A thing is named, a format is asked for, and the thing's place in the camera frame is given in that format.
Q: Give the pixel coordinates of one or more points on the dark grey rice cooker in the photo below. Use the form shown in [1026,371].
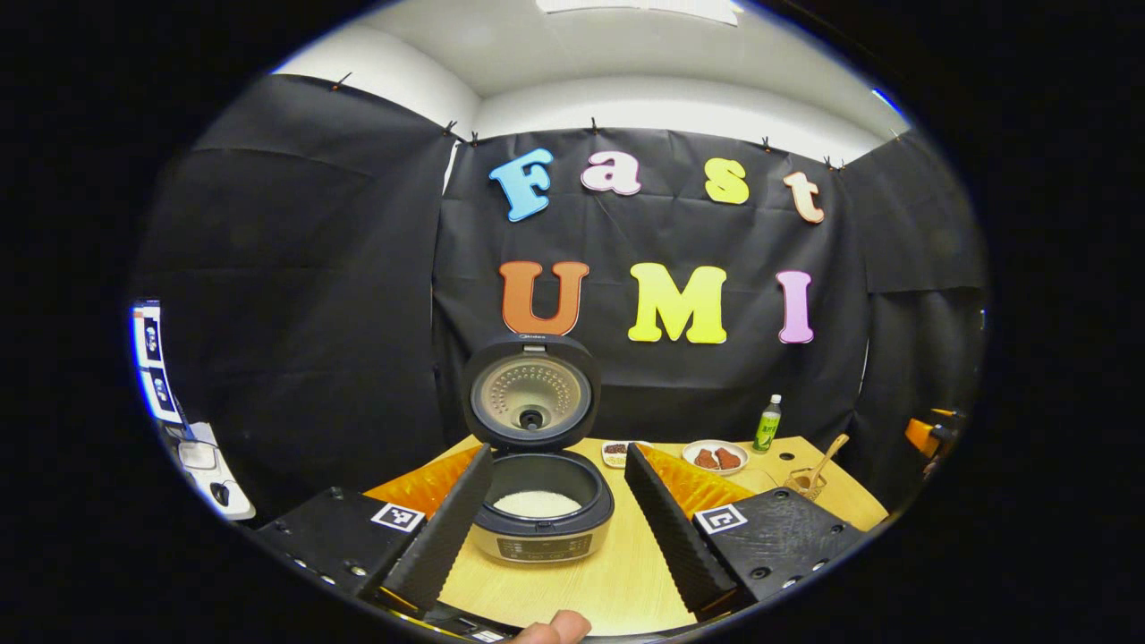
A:
[537,394]

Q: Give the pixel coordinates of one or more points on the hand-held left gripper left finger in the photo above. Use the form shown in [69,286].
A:
[447,537]

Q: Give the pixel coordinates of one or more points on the large ceiling light panel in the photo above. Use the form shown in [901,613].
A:
[640,7]

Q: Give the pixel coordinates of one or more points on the brown meat piece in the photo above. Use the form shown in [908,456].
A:
[707,460]
[729,459]

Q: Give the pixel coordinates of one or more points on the white side desk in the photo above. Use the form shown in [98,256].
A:
[201,487]

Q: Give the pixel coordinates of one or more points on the white flat desk device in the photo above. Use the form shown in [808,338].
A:
[198,455]

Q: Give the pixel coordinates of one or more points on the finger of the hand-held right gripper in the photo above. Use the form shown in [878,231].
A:
[921,436]

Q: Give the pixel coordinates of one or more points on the computer monitor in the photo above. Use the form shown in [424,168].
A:
[152,358]

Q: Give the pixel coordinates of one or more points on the black computer mouse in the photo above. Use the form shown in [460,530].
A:
[221,494]

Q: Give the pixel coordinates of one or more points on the black backdrop cloth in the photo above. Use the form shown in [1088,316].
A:
[313,295]

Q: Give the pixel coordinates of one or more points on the white divided grain dish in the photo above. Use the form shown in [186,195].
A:
[614,454]

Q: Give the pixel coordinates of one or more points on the white rice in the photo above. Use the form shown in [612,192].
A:
[537,504]

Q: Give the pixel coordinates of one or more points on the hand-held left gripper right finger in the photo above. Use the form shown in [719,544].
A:
[680,537]

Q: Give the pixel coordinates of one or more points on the green drink bottle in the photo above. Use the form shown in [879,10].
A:
[767,429]

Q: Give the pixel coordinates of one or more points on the white round plate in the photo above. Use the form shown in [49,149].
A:
[716,458]

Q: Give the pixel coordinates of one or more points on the wooden spoon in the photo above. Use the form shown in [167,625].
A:
[827,456]

